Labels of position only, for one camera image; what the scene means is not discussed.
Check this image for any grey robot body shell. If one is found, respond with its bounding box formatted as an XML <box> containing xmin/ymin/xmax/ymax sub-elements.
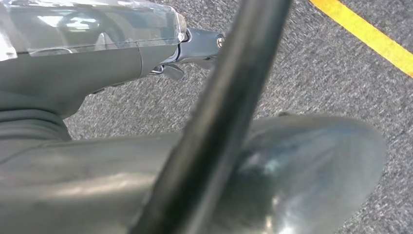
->
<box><xmin>0</xmin><ymin>113</ymin><xmax>388</xmax><ymax>234</ymax></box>

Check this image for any yellow floor tape square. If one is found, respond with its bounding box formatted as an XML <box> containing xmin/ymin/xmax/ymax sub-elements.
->
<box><xmin>308</xmin><ymin>0</ymin><xmax>413</xmax><ymax>79</ymax></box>

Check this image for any black left camera cable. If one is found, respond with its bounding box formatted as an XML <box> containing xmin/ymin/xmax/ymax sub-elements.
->
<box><xmin>127</xmin><ymin>0</ymin><xmax>293</xmax><ymax>234</ymax></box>

